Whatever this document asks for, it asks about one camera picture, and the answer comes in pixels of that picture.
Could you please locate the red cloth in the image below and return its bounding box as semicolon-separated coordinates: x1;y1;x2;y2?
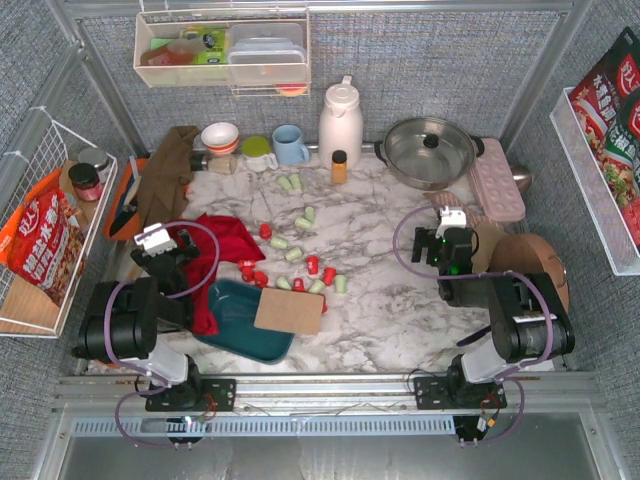
179;214;266;336

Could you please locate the teal storage basket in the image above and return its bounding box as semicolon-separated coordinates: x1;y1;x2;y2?
194;280;294;364

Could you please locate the red coffee capsule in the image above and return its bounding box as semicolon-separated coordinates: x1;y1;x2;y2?
254;271;269;288
305;255;319;276
238;260;256;283
259;223;273;240
322;267;337;286
292;278;306;292

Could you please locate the green coffee capsule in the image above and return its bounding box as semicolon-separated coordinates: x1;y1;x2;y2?
295;216;313;230
270;237;288;250
334;274;347;294
307;279;326;294
276;276;292;290
288;174;302;192
285;247;303;262
277;176;293;191
304;206;316;223

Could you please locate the brown cardboard sheet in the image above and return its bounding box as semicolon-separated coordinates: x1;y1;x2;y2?
254;288;324;335

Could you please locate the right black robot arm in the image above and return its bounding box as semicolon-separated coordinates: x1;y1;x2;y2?
411;227;575;408

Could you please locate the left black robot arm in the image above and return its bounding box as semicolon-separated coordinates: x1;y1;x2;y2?
72;229;204;411

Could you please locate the striped pink cloth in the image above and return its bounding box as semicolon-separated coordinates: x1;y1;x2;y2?
424;191;483;221

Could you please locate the brown cloth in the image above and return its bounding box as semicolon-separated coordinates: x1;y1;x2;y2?
137;125;200;227

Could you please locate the round wooden board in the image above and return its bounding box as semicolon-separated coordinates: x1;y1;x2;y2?
489;233;569;312

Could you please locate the pink egg tray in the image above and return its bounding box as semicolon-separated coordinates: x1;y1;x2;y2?
470;136;526;223

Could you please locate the orange tray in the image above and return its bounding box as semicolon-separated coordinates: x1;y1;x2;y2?
102;162;142;241

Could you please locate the stainless steel pot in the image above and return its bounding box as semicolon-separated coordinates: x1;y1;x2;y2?
373;117;485;192

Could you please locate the glass pepper grinder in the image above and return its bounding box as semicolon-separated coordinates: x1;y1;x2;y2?
189;154;237;175

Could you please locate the dark lidded jar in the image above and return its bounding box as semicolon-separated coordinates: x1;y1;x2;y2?
68;163;103;202

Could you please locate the red seasoning bag left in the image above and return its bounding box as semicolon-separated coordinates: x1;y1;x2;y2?
1;169;84;306

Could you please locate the red seasoning bag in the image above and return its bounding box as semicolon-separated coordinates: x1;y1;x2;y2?
569;26;639;244
1;169;84;306

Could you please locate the silver lidded jar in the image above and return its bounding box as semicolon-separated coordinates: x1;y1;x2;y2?
78;147;110;173

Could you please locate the white orange striped bowl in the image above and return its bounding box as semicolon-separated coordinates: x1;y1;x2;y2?
201;122;239;155

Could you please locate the orange spice bottle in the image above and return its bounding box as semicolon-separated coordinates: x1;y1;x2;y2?
331;150;347;184

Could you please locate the green lidded cup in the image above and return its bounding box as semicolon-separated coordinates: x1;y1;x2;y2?
241;136;278;173

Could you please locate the white thermos jug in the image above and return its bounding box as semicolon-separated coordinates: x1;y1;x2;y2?
318;75;364;170

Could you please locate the blue mug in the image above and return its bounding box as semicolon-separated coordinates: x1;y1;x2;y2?
272;125;310;166

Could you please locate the red seasoning bag right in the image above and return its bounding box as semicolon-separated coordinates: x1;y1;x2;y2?
569;26;639;244

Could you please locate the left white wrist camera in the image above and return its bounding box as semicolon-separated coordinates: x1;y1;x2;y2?
134;223;177;256

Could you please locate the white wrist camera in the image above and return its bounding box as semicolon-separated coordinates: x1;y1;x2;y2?
435;206;467;238
134;223;177;256

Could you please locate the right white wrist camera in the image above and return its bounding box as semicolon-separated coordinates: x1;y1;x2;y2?
435;206;467;238

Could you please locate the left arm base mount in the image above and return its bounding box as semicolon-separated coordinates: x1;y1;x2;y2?
145;378;237;413

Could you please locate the white wire basket left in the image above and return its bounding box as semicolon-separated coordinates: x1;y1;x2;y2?
1;107;118;338

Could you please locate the white wire basket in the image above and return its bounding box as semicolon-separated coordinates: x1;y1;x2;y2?
1;107;118;338
549;87;639;276

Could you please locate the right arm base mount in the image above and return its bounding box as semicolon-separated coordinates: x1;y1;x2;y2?
412;376;507;410

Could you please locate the white wire basket right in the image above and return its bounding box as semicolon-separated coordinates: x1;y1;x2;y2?
549;87;639;276

